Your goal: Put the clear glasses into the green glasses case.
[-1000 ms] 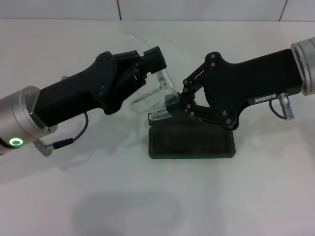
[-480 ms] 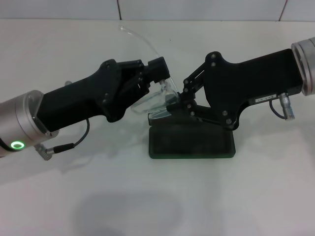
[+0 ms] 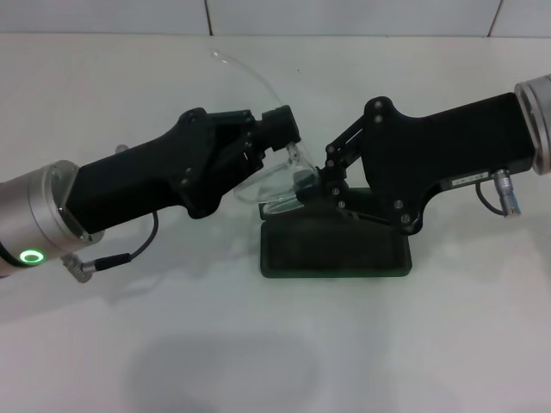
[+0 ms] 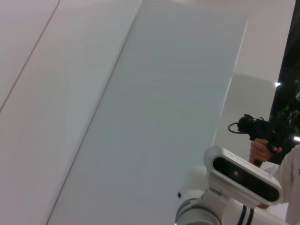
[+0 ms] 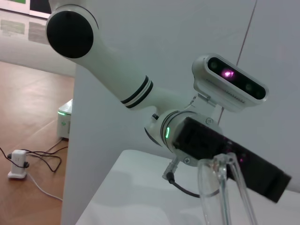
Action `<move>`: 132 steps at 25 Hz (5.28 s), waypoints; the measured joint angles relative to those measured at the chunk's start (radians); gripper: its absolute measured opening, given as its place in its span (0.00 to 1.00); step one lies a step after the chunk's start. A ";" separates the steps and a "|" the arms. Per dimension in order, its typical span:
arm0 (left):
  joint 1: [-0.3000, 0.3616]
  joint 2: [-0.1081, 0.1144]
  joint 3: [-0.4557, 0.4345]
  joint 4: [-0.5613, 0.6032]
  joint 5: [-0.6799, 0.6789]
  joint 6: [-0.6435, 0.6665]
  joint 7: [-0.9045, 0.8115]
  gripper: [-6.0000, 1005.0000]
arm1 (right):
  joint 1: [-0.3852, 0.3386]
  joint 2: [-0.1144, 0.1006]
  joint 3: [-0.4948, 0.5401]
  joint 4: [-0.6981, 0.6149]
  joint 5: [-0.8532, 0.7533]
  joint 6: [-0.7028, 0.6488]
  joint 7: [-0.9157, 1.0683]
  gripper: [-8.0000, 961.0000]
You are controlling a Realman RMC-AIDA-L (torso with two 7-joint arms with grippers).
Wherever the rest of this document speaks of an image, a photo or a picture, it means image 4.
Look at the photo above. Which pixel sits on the person in white coat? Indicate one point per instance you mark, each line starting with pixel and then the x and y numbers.
pixel 291 175

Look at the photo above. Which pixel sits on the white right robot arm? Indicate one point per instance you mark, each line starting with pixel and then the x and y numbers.
pixel 201 208

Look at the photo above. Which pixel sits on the right wrist camera unit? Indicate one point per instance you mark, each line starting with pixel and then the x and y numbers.
pixel 246 180

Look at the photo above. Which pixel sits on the black handheld camera rig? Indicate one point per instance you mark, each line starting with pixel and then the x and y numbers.
pixel 260 129

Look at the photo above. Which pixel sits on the person's bare hand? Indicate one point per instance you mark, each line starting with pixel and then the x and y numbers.
pixel 257 150

